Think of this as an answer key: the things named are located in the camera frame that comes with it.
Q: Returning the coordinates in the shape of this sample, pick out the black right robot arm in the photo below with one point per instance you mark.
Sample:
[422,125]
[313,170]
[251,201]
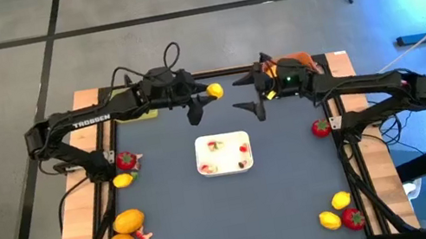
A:
[364,81]

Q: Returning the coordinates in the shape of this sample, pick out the small candy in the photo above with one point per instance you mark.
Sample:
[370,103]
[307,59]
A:
[141,235]

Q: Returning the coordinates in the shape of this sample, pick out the large yellow mango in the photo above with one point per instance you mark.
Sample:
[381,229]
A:
[128,221]

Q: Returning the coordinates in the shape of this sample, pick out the black aluminium table frame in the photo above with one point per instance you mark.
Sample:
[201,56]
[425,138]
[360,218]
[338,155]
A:
[231,70]

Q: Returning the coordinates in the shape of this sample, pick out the red strawberry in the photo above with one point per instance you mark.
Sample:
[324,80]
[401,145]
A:
[126,161]
[321,128]
[353,219]

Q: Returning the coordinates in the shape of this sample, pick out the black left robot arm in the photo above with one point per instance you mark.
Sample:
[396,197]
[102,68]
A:
[59,122]

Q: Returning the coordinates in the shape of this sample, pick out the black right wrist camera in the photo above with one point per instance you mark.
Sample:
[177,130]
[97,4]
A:
[289,67]

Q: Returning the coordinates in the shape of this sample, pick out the yellow lemon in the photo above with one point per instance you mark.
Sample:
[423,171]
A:
[341,200]
[329,220]
[215,91]
[122,180]

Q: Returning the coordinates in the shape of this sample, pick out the small red vegetable piece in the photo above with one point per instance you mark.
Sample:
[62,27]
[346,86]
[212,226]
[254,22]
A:
[211,144]

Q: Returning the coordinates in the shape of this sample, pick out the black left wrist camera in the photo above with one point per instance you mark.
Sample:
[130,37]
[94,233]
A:
[160,76]

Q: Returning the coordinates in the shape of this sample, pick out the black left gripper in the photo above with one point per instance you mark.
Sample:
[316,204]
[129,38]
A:
[171,96]

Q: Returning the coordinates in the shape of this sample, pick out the white corner plate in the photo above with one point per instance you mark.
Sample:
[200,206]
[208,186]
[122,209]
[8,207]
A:
[110,157]
[336,122]

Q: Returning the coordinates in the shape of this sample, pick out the black frame post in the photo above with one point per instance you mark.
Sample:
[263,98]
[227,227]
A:
[265,56]
[126,78]

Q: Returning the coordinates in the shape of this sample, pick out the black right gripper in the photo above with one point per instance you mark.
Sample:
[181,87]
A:
[292,85]

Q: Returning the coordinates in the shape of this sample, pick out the green plastic basket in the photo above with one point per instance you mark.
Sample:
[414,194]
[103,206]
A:
[138,117]

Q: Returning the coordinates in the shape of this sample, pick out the small brown mushroom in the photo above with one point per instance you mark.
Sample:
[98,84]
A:
[242,164]
[137,166]

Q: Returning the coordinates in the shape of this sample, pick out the small red mushroom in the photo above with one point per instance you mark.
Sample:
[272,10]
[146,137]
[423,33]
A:
[243,148]
[204,167]

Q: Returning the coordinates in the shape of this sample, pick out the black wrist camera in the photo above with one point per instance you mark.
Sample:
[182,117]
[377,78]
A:
[289,67]
[160,76]

